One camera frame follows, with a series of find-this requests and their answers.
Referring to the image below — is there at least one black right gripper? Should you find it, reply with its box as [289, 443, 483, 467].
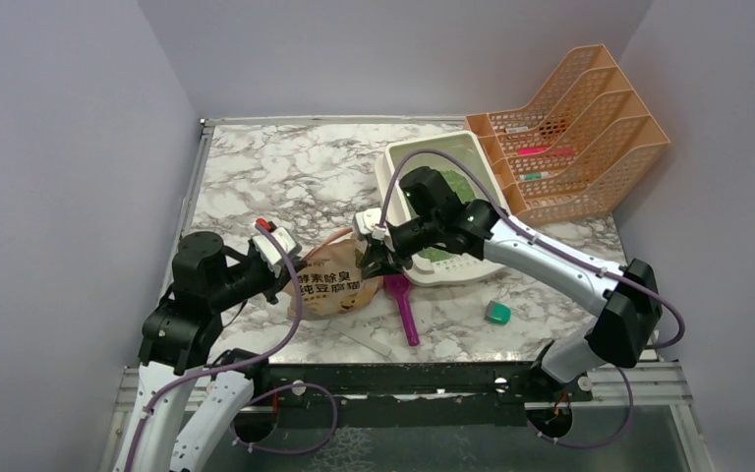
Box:
[358, 214, 441, 281]

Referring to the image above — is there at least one magenta plastic litter scoop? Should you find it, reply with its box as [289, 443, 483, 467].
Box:
[383, 274, 420, 347]

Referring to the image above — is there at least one orange cat litter bag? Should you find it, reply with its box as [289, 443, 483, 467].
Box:
[298, 228, 383, 321]

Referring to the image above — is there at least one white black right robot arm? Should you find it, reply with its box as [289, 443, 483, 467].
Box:
[352, 166, 662, 400]

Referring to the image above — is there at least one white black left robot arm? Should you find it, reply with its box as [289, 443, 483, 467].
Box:
[114, 220, 304, 471]

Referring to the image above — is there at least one green cat litter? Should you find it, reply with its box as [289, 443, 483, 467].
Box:
[419, 169, 476, 264]

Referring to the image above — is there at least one small green box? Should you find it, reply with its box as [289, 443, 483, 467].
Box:
[484, 301, 511, 325]

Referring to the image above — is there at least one white plastic litter box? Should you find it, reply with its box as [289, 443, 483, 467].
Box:
[375, 131, 508, 286]

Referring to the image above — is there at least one green marker pen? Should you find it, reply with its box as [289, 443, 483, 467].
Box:
[519, 171, 552, 181]

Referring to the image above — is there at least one white marker pen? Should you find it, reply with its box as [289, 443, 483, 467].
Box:
[505, 126, 530, 134]

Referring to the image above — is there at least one pink marker pen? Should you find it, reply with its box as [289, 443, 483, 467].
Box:
[516, 147, 574, 156]

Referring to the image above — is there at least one orange mesh file organizer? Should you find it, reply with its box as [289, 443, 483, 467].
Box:
[464, 44, 670, 226]

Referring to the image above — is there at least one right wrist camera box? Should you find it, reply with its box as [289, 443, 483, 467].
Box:
[352, 207, 394, 253]

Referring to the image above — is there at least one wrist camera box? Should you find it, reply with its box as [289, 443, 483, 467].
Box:
[352, 207, 394, 253]
[251, 218, 302, 275]

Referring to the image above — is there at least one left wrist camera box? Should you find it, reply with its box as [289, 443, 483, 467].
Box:
[251, 218, 302, 275]

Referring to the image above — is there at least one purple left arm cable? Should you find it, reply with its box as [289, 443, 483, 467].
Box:
[123, 221, 340, 472]

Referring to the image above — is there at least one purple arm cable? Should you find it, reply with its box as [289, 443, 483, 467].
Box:
[378, 147, 686, 450]
[123, 221, 340, 472]

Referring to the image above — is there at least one black metal base rail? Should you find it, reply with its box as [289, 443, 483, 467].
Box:
[242, 362, 593, 409]

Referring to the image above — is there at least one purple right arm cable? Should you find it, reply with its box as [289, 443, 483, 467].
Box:
[378, 147, 686, 450]

